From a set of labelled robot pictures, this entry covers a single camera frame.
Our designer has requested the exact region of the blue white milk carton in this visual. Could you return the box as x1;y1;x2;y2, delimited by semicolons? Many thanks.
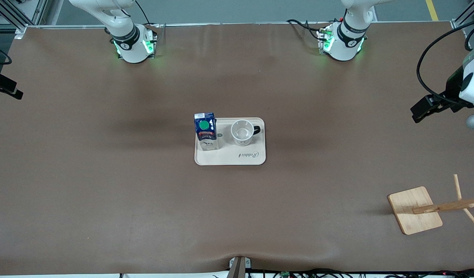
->
194;112;220;151

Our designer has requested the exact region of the grey metal camera bracket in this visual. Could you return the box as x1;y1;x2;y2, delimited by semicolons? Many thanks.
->
229;256;252;278

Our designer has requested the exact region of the black arm base cable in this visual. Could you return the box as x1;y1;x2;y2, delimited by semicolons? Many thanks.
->
135;0;160;43
286;19;326;41

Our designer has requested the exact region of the cream tray with bear print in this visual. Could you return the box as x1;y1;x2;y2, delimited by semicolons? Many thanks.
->
194;117;266;166

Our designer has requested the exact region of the brown table mat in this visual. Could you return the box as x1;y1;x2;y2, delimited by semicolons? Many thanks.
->
0;21;474;275

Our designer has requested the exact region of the black right arm base cable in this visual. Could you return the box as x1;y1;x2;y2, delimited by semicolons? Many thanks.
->
135;0;160;43

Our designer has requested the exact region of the wooden mug stand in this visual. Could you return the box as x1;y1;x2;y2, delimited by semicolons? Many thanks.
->
388;174;474;236

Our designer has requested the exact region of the black left arm base cable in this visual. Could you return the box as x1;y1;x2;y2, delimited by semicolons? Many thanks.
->
286;19;326;41

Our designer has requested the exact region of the aluminium frame profile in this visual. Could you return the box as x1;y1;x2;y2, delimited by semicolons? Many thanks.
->
451;0;474;31
0;0;48;39

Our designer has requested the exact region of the white smiley cup black handle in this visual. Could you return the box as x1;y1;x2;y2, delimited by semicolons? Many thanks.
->
230;119;261;146

